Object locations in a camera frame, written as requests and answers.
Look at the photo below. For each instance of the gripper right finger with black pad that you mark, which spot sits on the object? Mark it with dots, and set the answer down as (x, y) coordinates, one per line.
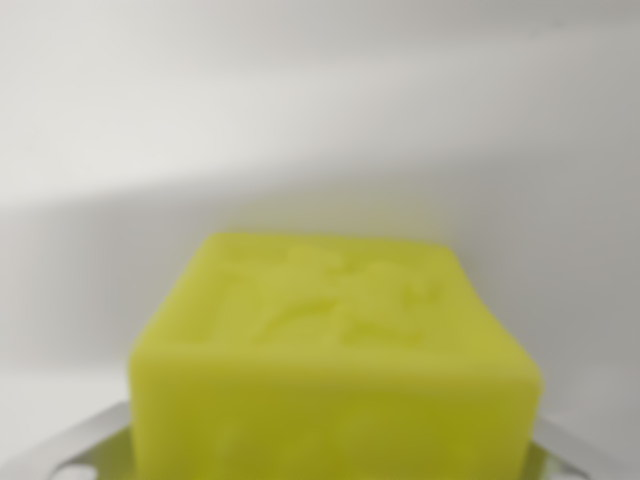
(555, 450)

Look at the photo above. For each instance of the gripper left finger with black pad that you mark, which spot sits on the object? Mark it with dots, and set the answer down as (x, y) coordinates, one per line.
(95, 445)

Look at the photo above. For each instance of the yellow cube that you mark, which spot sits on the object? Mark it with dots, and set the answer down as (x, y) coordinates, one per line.
(330, 360)

